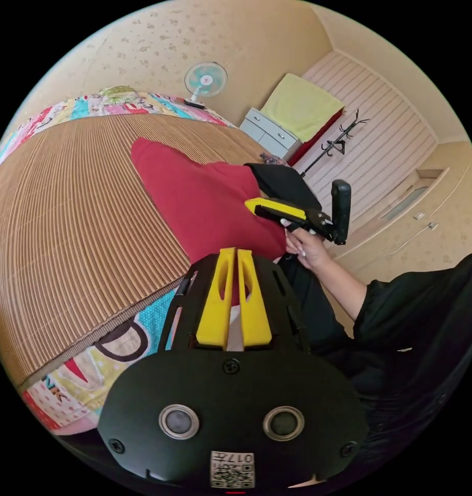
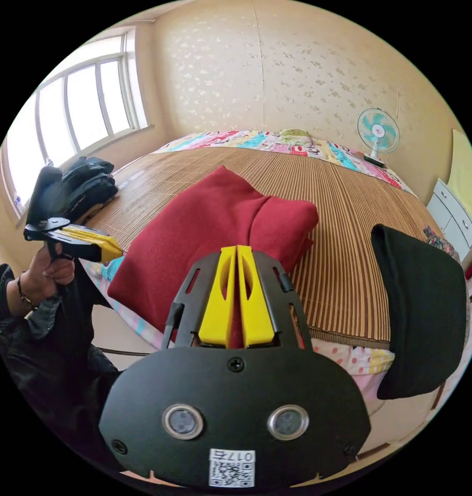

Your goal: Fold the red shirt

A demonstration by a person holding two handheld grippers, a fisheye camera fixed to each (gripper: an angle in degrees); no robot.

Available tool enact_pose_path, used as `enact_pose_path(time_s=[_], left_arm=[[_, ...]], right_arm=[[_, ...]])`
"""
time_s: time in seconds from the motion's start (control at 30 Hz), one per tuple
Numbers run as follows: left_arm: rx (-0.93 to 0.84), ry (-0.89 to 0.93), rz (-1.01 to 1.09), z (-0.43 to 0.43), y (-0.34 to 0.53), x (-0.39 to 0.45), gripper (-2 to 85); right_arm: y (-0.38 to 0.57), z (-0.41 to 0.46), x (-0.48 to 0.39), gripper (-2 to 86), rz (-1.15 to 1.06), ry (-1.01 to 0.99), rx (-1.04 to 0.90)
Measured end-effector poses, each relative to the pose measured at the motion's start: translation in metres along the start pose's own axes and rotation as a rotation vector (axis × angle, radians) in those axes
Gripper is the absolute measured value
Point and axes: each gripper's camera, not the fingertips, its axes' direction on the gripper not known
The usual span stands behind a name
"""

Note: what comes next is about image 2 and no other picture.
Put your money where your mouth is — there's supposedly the red shirt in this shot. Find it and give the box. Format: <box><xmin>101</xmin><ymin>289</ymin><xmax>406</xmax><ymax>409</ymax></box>
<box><xmin>107</xmin><ymin>165</ymin><xmax>320</xmax><ymax>346</ymax></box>

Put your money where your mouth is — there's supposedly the white cupboard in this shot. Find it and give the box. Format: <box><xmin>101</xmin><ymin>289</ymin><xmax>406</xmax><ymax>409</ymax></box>
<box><xmin>426</xmin><ymin>177</ymin><xmax>472</xmax><ymax>265</ymax></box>

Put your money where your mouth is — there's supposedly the black chair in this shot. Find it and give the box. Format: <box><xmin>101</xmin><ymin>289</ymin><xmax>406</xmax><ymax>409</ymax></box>
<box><xmin>370</xmin><ymin>223</ymin><xmax>469</xmax><ymax>401</ymax></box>

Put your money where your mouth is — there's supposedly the bed with woven mat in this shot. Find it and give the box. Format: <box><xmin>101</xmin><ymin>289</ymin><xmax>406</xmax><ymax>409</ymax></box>
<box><xmin>79</xmin><ymin>129</ymin><xmax>471</xmax><ymax>402</ymax></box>

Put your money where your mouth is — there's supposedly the green pillow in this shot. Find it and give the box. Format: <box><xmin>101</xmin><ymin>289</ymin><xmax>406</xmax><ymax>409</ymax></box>
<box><xmin>278</xmin><ymin>128</ymin><xmax>312</xmax><ymax>145</ymax></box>

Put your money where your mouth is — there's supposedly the window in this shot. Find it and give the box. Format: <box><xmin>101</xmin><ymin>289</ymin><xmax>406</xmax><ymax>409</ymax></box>
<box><xmin>3</xmin><ymin>32</ymin><xmax>154</xmax><ymax>219</ymax></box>

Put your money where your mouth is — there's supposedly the person's left forearm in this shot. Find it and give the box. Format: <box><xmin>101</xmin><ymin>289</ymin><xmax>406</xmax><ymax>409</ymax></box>
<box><xmin>0</xmin><ymin>262</ymin><xmax>63</xmax><ymax>342</ymax></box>

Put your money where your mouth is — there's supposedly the teal table fan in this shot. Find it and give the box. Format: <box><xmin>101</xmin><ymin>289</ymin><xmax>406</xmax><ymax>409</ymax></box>
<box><xmin>356</xmin><ymin>108</ymin><xmax>401</xmax><ymax>168</ymax></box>

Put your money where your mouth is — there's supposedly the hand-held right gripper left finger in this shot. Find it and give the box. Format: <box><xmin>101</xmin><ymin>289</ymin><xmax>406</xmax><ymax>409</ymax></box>
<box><xmin>198</xmin><ymin>245</ymin><xmax>237</xmax><ymax>345</ymax></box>

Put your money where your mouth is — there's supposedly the pile of clothes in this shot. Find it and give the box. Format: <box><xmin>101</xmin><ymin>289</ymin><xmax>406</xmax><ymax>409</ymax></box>
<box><xmin>59</xmin><ymin>156</ymin><xmax>119</xmax><ymax>225</ymax></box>

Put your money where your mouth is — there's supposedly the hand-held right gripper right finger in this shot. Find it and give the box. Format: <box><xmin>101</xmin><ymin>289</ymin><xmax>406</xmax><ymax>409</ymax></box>
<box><xmin>237</xmin><ymin>244</ymin><xmax>276</xmax><ymax>347</ymax></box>

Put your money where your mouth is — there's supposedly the person's body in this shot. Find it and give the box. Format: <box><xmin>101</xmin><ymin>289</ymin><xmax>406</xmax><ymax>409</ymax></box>
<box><xmin>0</xmin><ymin>258</ymin><xmax>122</xmax><ymax>472</ymax></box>

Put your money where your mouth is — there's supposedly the person's left hand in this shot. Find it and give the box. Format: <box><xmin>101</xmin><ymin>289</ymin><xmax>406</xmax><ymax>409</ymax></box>
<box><xmin>26</xmin><ymin>242</ymin><xmax>76</xmax><ymax>307</ymax></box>

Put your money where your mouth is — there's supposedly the floral cloth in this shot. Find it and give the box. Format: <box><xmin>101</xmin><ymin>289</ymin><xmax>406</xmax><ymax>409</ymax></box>
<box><xmin>423</xmin><ymin>224</ymin><xmax>461</xmax><ymax>261</ymax></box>

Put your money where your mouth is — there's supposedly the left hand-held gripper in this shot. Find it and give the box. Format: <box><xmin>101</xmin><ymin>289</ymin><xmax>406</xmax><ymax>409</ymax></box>
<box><xmin>23</xmin><ymin>166</ymin><xmax>125</xmax><ymax>265</ymax></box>

